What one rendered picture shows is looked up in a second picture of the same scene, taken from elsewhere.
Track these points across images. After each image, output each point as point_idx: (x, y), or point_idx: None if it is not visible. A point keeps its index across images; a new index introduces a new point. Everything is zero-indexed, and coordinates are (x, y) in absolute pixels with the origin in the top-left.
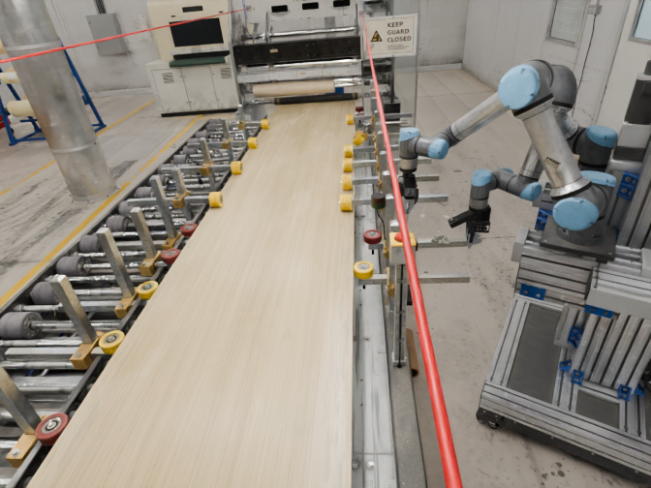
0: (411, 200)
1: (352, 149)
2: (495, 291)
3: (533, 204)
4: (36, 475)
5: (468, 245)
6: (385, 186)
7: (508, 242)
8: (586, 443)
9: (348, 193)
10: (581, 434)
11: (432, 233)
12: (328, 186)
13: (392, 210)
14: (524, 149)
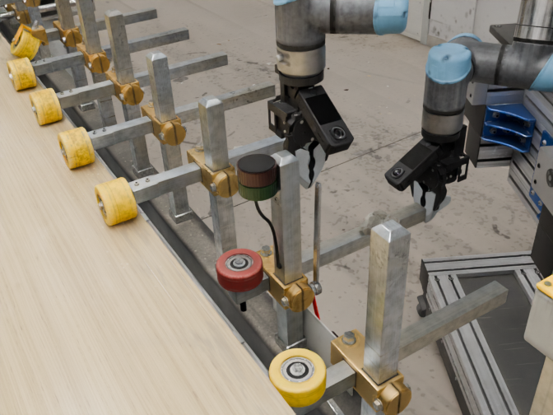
0: (318, 154)
1: (32, 68)
2: (367, 272)
3: (475, 101)
4: None
5: (429, 216)
6: (215, 134)
7: (331, 179)
8: None
9: (91, 174)
10: None
11: (205, 201)
12: (26, 170)
13: (296, 191)
14: (260, 25)
